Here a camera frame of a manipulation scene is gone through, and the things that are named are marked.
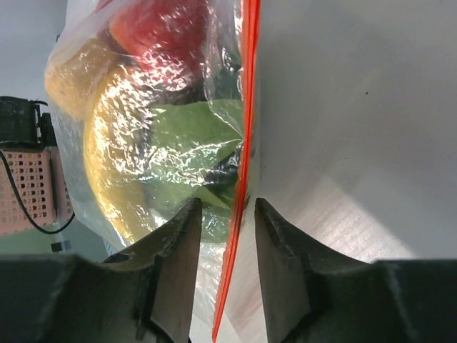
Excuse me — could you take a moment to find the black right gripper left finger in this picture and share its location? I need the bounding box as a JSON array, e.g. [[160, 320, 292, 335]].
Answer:
[[1, 198, 202, 342]]

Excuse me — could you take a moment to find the clear zip top bag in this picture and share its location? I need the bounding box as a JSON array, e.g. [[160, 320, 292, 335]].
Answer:
[[44, 1, 261, 339]]

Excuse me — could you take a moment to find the pink perforated basket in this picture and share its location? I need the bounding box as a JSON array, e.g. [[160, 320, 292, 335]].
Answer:
[[1, 148, 74, 235]]

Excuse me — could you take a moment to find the green fake leafy vegetable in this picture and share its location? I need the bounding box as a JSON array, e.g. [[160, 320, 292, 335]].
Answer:
[[145, 99, 243, 243]]

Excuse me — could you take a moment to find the orange fake fruit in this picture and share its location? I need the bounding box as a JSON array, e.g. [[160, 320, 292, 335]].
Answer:
[[44, 38, 119, 120]]

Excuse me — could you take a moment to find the yellow fake banana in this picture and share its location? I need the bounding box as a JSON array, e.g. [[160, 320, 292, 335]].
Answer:
[[83, 66, 163, 244]]

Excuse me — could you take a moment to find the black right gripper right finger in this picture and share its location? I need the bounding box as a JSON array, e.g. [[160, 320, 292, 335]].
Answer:
[[255, 198, 456, 342]]

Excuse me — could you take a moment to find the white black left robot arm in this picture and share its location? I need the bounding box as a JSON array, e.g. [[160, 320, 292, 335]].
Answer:
[[1, 96, 57, 152]]

